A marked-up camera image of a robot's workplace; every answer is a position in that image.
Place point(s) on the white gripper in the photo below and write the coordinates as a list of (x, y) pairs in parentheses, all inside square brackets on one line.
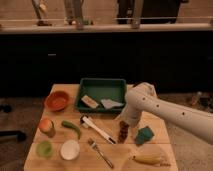
[(130, 116)]

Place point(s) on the dark red grape bunch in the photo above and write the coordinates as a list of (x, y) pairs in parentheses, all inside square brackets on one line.
[(123, 131)]

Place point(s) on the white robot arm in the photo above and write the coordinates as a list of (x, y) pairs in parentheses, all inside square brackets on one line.
[(143, 97)]

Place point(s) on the orange and yellow cup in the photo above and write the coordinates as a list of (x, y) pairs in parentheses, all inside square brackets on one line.
[(46, 126)]

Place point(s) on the green plastic cup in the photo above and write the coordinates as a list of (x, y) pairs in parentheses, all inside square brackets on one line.
[(44, 149)]

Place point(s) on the teal sponge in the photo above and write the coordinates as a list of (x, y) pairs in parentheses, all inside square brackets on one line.
[(144, 135)]

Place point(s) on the grey cloth in tray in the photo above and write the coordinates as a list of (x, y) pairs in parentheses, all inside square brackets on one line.
[(109, 104)]

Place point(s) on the green plastic tray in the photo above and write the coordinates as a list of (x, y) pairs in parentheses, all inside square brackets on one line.
[(98, 89)]

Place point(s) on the beige block in tray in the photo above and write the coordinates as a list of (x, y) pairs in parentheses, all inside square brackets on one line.
[(89, 102)]

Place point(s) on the silver fork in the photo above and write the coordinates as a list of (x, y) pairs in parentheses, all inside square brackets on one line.
[(94, 146)]

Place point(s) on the yellow banana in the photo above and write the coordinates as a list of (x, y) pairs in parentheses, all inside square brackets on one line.
[(154, 160)]

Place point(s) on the green pepper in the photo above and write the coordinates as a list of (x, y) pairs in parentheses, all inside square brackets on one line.
[(70, 125)]

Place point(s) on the orange bowl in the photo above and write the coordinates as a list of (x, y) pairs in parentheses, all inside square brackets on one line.
[(56, 101)]

